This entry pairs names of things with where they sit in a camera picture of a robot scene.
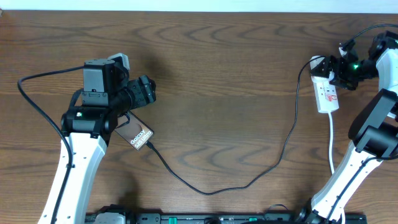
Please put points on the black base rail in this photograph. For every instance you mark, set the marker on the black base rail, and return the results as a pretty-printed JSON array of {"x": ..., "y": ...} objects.
[{"x": 155, "y": 218}]

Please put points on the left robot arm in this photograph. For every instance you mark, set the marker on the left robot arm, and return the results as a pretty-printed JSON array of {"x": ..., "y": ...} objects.
[{"x": 103, "y": 105}]

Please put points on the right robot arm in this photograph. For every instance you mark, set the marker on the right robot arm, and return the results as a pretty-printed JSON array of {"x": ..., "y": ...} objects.
[{"x": 372, "y": 139}]

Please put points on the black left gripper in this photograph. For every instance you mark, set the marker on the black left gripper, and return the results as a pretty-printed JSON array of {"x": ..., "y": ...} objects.
[{"x": 145, "y": 92}]

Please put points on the white power strip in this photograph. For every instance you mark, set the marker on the white power strip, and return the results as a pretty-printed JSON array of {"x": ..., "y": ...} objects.
[{"x": 325, "y": 93}]

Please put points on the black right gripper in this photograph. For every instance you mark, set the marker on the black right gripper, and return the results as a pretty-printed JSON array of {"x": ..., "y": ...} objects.
[{"x": 337, "y": 63}]

